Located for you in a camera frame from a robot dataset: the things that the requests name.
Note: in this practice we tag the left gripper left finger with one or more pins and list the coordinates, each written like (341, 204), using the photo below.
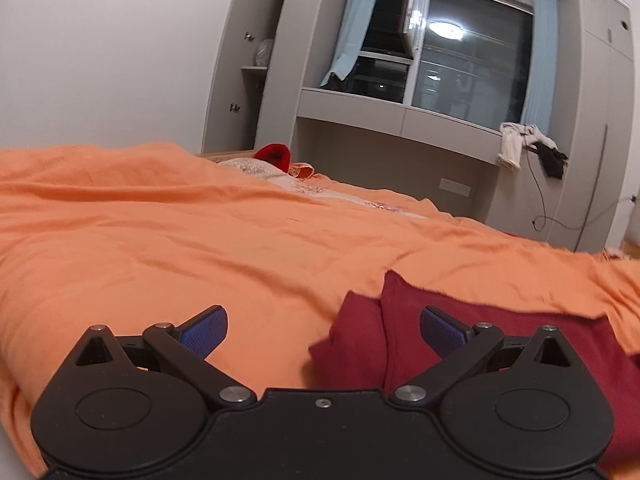
(182, 351)

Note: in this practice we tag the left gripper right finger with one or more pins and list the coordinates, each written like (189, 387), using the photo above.
(463, 352)

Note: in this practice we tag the dark red long-sleeve sweater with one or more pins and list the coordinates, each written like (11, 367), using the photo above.
(376, 343)

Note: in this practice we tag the orange duvet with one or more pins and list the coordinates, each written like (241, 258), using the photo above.
(131, 237)

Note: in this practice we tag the pink patterned pillow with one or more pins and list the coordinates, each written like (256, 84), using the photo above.
(267, 172)

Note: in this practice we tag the black cloth on sill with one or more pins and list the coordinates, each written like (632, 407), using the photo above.
(553, 161)

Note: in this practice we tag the red hat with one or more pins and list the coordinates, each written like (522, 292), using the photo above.
(276, 154)

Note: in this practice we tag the white cloth on sill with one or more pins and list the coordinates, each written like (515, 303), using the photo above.
(516, 137)

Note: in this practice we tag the right light blue curtain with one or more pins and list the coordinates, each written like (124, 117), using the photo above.
(538, 104)

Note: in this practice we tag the light blue curtain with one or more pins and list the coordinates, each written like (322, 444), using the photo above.
(353, 30)
(538, 104)

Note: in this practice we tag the open window sash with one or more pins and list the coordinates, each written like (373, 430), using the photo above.
(412, 16)

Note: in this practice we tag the grey wardrobe window surround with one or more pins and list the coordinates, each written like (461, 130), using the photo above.
(405, 123)

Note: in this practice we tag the left light blue curtain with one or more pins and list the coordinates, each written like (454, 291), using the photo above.
(353, 30)

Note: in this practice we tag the white wall socket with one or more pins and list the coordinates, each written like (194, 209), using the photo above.
(455, 187)

